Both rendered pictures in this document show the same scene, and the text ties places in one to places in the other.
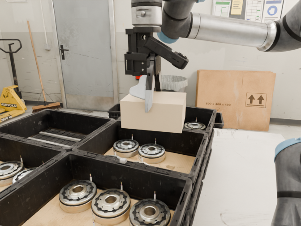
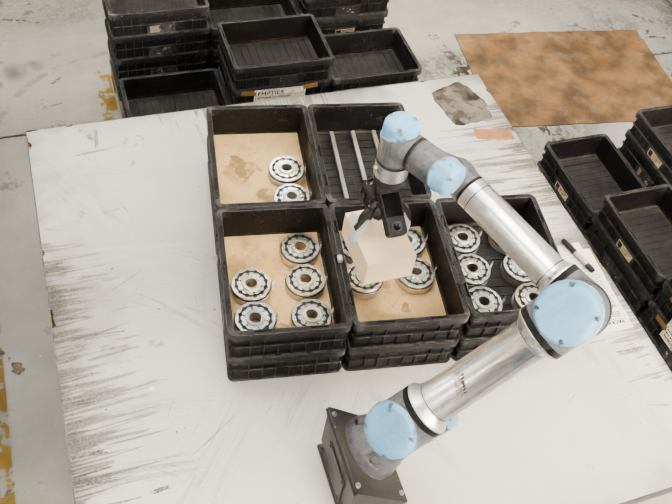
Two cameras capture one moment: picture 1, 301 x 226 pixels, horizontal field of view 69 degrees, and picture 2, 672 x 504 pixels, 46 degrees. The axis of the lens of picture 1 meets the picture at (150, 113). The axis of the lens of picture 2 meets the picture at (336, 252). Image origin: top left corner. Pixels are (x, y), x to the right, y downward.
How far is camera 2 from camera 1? 1.53 m
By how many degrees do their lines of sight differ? 50
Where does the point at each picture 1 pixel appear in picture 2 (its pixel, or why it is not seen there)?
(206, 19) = (477, 204)
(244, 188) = (476, 415)
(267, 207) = (453, 446)
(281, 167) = not seen: hidden behind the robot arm
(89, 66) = not seen: outside the picture
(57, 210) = (276, 247)
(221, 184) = not seen: hidden behind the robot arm
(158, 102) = (360, 244)
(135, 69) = (366, 199)
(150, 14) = (380, 173)
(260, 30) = (532, 268)
